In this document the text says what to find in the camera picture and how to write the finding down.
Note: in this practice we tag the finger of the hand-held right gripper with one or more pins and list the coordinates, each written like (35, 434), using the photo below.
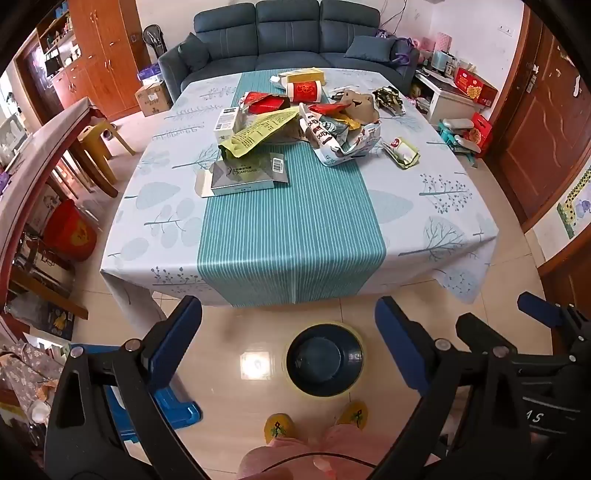
(538, 307)
(480, 330)

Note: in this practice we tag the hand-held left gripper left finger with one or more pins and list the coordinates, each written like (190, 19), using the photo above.
(173, 341)

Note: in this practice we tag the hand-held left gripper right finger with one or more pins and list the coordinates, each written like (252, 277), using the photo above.
(397, 337)

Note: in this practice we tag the dark blue bin yellow liner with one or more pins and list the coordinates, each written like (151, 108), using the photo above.
(323, 364)

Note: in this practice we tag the red foil packet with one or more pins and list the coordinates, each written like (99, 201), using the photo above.
(330, 108)

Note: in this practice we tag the yellow toothpaste box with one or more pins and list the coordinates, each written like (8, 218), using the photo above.
(304, 74)

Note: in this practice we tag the brown wooden door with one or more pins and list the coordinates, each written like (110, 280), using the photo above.
(545, 129)
(568, 281)

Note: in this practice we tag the blue step stool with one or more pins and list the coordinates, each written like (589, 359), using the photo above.
(180, 410)

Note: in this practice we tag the yellow slipper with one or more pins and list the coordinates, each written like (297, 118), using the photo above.
(281, 429)
(352, 414)

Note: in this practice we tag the person's pink trousers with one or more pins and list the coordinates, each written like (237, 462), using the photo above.
(341, 445)

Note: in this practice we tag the floral cloth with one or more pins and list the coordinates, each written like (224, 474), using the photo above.
(27, 374)

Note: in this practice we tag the red bucket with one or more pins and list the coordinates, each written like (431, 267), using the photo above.
(69, 230)

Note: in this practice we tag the flat grey box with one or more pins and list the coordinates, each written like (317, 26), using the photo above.
(244, 177)

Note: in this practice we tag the small packet red label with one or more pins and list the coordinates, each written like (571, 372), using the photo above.
(404, 151)

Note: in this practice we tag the teal white stepper machine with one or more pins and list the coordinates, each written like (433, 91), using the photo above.
(459, 138)

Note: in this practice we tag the blue white plastic bag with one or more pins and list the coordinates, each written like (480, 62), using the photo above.
(355, 143)

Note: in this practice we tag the yellow plastic stool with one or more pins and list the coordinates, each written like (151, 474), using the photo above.
(99, 143)

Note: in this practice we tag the small yellow wrapper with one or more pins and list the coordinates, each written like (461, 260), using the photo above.
(352, 123)

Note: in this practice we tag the white brown snack wrapper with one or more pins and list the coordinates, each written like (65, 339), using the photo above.
(314, 129)

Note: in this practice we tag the yellow green bag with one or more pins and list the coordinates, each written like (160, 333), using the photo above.
(258, 134)

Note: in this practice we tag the small white box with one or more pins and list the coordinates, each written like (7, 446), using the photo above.
(226, 122)

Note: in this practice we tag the white low cabinet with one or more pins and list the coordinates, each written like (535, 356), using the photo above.
(445, 99)

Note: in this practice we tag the large red gift box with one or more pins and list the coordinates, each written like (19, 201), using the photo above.
(475, 85)

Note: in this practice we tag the reddish wooden table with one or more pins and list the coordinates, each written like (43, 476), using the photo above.
(41, 152)

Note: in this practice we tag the black gold wrapper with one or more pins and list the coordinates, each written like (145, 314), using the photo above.
(390, 99)

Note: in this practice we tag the brown cardboard box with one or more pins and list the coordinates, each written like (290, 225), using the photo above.
(154, 99)

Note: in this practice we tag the crumpled red wrapper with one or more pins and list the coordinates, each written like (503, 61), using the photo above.
(263, 104)

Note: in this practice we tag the red and white paper cup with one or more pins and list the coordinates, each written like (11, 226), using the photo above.
(304, 91)

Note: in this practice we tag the purple printed box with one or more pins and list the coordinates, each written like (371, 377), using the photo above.
(148, 74)

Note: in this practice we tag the dark blue pillow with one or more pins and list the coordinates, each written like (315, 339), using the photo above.
(194, 53)
(369, 48)

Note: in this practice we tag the purple bag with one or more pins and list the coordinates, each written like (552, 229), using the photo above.
(401, 46)

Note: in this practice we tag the orange wooden cabinet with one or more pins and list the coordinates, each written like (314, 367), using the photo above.
(106, 55)

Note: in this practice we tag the black standing fan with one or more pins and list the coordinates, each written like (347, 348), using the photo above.
(154, 39)

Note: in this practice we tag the dark blue sofa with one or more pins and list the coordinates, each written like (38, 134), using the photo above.
(286, 41)

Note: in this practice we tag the animal print wall poster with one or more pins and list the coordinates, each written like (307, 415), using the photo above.
(575, 203)

